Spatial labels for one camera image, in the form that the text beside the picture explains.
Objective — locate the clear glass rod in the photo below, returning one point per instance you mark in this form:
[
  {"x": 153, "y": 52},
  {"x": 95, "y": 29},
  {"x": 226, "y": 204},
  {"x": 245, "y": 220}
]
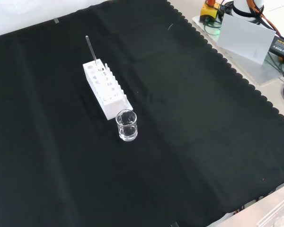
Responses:
[{"x": 91, "y": 49}]

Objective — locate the white test tube rack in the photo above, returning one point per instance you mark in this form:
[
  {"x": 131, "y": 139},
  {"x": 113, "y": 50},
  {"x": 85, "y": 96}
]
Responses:
[{"x": 113, "y": 107}]

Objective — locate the small clear glass beaker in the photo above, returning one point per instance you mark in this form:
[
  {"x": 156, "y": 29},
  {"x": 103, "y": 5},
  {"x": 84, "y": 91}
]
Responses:
[{"x": 127, "y": 135}]

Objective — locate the black bench cloth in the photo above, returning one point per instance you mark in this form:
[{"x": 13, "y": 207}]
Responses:
[{"x": 180, "y": 118}]

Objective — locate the thin pale thread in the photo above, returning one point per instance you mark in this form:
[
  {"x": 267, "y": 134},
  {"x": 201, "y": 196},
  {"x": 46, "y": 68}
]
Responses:
[{"x": 170, "y": 27}]

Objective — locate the clear tape piece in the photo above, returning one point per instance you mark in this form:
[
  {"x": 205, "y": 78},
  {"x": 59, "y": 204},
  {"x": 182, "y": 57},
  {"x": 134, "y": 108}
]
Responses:
[
  {"x": 174, "y": 224},
  {"x": 56, "y": 20}
]

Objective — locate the yellow stop button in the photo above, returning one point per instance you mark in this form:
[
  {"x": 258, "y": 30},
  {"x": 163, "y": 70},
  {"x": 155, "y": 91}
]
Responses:
[{"x": 209, "y": 10}]

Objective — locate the black power adapter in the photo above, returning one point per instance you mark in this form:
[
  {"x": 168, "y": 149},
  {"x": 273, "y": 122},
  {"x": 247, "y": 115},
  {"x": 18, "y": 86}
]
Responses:
[{"x": 282, "y": 46}]

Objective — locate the clear acrylic stand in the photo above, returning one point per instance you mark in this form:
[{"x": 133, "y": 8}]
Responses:
[{"x": 277, "y": 212}]

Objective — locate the metal base plate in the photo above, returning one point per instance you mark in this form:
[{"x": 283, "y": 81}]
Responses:
[{"x": 262, "y": 73}]

